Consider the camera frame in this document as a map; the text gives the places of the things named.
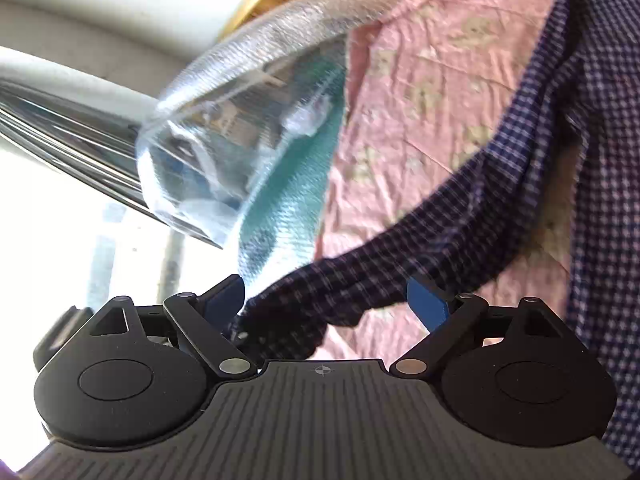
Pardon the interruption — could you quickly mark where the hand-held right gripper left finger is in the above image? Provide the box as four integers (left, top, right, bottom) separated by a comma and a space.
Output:
91, 274, 251, 377

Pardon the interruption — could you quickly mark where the navy plaid shirt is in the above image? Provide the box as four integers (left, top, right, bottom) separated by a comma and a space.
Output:
230, 0, 640, 466

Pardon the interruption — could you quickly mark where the clear bubble wrap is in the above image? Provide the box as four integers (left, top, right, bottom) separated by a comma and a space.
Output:
135, 0, 416, 251

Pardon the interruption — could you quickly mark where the teal mat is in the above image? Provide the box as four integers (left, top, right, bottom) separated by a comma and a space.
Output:
235, 65, 351, 286

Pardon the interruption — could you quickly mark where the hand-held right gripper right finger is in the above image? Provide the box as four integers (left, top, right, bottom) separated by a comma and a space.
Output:
389, 277, 564, 378

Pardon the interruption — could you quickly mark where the white crumpled plastic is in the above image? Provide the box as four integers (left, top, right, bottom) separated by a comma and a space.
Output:
282, 95, 333, 138

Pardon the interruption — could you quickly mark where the pink bear-printed quilt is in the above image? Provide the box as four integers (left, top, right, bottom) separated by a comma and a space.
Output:
315, 0, 591, 361

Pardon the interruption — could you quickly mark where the grey metal window frame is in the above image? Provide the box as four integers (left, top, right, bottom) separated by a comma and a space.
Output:
0, 45, 221, 251

